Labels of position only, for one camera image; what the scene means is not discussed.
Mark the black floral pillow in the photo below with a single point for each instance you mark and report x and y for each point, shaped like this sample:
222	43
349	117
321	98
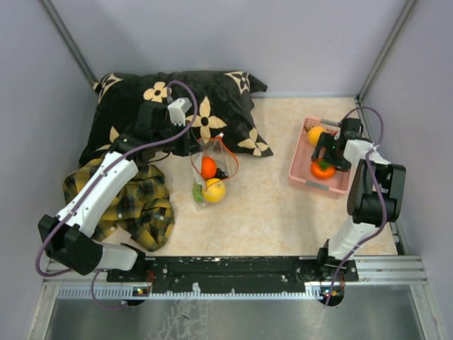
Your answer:
223	98

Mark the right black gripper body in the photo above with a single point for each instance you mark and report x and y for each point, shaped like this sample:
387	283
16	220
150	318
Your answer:
332	147

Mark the orange tangerine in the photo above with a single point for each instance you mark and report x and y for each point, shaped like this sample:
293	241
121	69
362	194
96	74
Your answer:
208	168
322	170

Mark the dark grape bunch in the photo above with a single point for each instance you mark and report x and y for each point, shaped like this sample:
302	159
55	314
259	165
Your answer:
220	174

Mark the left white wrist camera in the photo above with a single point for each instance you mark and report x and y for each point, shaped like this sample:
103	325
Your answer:
177	110

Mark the white cable duct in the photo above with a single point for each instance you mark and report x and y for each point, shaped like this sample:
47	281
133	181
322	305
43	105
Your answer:
130	292

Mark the clear zip top bag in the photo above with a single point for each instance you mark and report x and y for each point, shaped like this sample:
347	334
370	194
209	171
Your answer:
215	148

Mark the pink plastic basket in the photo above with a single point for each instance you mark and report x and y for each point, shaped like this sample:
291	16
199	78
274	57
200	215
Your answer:
300	175

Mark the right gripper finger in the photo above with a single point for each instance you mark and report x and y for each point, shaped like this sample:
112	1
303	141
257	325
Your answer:
324	148
339	164

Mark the green leaf fruit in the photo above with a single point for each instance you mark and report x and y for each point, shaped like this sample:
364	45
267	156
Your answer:
197	193

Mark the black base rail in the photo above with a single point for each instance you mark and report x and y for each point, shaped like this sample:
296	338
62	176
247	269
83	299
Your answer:
250	274

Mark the yellow-orange peach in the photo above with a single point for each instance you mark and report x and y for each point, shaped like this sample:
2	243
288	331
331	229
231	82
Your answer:
314	134

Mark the yellow plaid shirt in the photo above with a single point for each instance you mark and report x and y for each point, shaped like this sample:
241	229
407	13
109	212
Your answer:
142	208

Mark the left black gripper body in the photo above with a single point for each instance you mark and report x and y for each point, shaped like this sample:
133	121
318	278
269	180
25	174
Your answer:
179	145

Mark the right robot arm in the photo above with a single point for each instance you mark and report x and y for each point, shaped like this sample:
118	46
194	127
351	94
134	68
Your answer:
374	199

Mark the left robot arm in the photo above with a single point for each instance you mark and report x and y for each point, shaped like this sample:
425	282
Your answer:
67	236

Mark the yellow lemon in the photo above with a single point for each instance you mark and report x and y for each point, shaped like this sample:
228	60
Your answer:
214	191

